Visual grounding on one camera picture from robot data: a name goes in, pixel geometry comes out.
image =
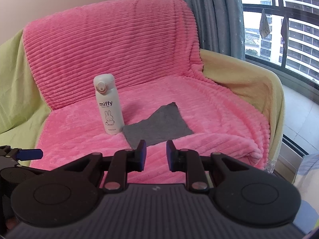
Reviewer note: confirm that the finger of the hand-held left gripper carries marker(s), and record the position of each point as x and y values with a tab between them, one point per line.
31	154

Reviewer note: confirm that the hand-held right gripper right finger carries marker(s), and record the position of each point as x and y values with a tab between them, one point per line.
170	156

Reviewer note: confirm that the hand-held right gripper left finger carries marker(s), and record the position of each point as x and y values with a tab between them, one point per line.
142	155

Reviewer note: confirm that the grey cleaning cloth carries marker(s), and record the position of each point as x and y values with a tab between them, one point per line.
159	127

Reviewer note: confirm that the white insulated bottle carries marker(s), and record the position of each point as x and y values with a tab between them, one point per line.
109	109

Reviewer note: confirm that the yellow-green covered armchair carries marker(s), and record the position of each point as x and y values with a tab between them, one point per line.
12	92

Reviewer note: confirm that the pink ribbed blanket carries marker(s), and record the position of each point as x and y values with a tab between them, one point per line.
112	42

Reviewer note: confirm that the blue striped bag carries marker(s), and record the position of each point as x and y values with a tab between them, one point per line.
309	169

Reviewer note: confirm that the grey-blue curtain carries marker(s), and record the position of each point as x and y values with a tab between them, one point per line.
211	12

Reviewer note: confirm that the hanging grey laundry cloth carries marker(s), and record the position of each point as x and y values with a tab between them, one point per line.
284	32
264	27

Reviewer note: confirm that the apartment building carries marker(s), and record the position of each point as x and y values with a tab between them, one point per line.
304	42

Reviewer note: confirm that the black window frame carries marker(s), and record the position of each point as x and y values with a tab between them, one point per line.
251	7

